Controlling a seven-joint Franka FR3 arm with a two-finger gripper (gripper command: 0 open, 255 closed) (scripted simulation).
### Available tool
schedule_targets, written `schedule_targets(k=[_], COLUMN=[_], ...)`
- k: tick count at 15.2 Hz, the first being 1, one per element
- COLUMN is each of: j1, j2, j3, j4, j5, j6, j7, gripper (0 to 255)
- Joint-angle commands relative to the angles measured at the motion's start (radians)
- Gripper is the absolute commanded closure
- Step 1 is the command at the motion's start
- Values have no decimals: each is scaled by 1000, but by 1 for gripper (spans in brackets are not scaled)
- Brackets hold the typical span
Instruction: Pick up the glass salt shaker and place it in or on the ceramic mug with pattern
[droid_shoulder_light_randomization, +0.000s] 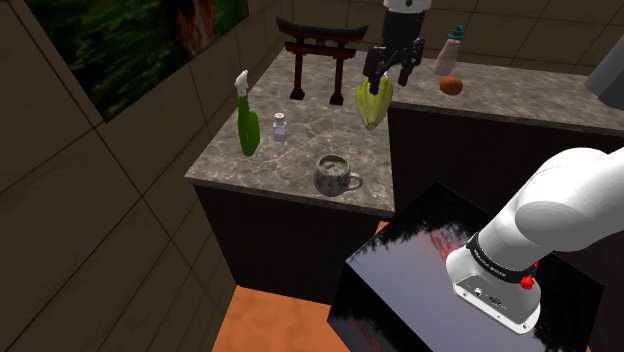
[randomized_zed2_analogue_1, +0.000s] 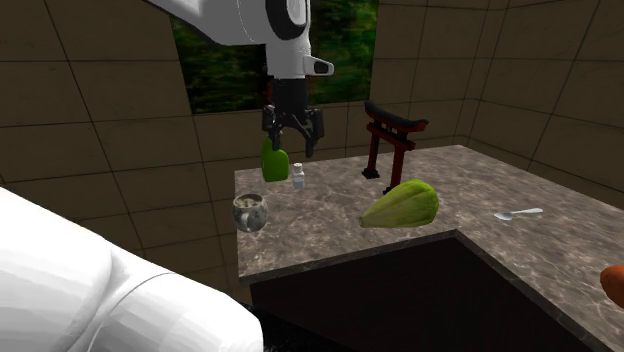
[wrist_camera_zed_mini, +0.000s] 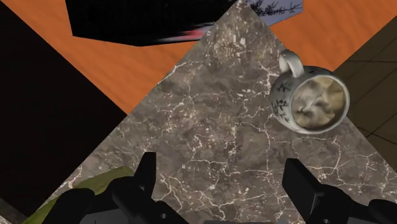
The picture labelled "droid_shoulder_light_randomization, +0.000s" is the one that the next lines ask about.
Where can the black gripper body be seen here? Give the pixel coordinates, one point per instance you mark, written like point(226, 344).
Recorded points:
point(402, 29)

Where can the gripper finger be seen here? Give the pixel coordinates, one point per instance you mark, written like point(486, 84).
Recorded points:
point(412, 61)
point(374, 66)

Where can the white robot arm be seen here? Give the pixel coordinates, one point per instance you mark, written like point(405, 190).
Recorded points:
point(556, 204)

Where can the pink bottle with teal cap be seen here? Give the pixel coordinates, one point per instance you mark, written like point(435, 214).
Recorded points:
point(446, 58)

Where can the orange fruit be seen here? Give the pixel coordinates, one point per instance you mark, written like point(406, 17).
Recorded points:
point(451, 86)

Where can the red and black torii model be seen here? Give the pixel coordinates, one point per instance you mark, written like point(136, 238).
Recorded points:
point(319, 41)

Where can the small grey shaker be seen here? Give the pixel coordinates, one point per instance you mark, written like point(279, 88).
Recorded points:
point(280, 130)

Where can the grey speckled mug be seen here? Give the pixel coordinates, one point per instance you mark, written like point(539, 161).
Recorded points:
point(331, 175)

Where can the green bottle with white top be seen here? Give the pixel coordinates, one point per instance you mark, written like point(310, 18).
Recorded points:
point(248, 126)

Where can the dark kitchen counter cabinet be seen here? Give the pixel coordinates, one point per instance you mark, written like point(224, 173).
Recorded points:
point(292, 244)

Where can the green and orange wall picture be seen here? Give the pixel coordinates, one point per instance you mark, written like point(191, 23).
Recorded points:
point(131, 44)

